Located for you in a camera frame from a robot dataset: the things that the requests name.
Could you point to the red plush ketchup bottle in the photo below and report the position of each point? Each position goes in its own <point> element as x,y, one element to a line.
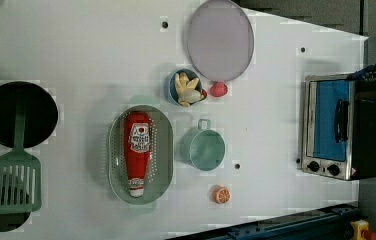
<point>137,147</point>

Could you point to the green oval strainer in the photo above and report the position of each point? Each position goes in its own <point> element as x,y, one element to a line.
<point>159,170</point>

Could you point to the peeled toy banana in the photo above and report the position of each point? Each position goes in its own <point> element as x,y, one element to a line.
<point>186,89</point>

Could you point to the teal mug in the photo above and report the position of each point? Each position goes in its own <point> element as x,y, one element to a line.
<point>202,147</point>

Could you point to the small red toy strawberry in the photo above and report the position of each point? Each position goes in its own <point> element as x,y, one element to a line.
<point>204,94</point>

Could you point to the pink toy strawberry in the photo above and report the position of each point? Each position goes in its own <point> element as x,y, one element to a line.
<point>219,89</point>

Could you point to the blue bowl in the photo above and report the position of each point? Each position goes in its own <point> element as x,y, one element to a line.
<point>172,94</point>

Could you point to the toy orange slice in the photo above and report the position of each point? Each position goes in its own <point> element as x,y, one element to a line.
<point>221,195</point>

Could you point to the lavender round plate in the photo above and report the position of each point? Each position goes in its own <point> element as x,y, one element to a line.
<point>220,40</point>

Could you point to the silver toaster oven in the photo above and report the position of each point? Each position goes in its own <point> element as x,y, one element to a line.
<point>339,129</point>

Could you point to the green slotted spatula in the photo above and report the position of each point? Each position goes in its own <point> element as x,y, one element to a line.
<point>20,173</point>

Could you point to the black frying pan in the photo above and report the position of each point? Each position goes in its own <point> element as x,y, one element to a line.
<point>41,113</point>

